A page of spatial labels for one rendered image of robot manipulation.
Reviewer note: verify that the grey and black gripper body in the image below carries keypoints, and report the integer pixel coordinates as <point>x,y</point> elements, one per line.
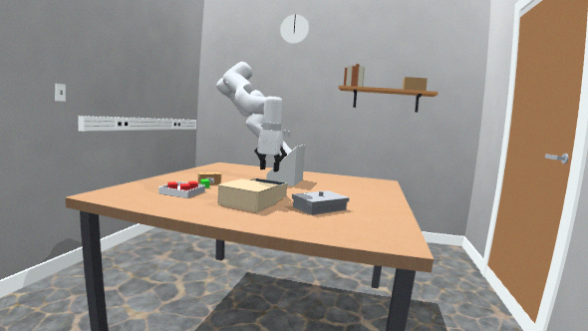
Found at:
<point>269,142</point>

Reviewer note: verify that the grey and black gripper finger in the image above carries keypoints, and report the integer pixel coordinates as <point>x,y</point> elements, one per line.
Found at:
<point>262,159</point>
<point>278,159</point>

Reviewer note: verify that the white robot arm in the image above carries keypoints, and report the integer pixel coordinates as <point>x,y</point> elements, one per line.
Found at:
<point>251,104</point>

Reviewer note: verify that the brown cardboard box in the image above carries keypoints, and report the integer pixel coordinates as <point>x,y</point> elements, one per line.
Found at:
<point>213,177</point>

